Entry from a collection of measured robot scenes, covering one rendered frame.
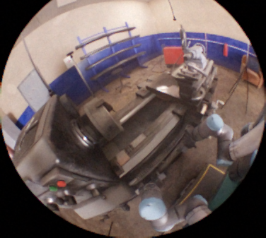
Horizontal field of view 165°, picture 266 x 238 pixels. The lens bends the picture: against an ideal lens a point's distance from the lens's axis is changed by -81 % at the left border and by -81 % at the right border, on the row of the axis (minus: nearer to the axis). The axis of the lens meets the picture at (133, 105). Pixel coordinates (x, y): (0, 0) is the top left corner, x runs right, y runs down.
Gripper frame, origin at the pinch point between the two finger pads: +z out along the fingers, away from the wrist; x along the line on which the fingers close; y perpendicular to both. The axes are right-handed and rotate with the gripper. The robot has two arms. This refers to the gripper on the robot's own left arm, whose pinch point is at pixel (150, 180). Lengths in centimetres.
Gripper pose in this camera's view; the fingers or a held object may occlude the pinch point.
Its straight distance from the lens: 67.0
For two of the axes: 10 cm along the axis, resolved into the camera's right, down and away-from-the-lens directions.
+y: -6.0, -6.9, 4.0
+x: -7.9, 6.0, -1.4
